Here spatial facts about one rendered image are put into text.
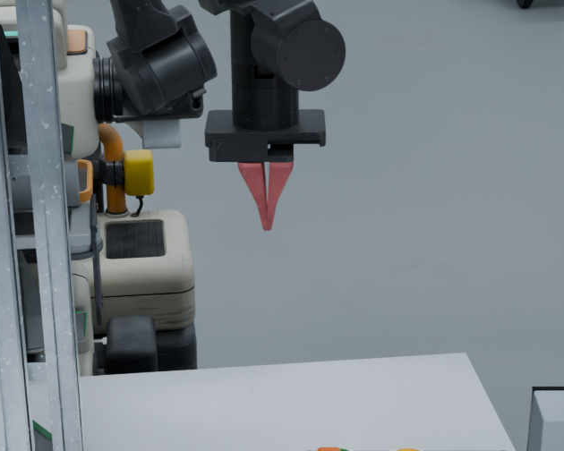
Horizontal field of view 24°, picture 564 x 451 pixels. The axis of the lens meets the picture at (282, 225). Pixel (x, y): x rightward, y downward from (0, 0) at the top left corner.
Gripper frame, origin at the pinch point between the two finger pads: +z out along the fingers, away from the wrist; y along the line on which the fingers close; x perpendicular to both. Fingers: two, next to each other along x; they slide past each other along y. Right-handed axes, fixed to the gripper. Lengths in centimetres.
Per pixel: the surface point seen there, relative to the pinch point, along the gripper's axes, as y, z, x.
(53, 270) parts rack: -14.4, -6.1, -24.2
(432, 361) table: 20, 37, 42
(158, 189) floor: -44, 114, 309
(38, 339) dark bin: -16.3, 0.2, -22.4
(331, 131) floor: 17, 113, 368
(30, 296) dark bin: -16.4, -3.6, -23.2
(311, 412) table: 4.3, 37.2, 29.6
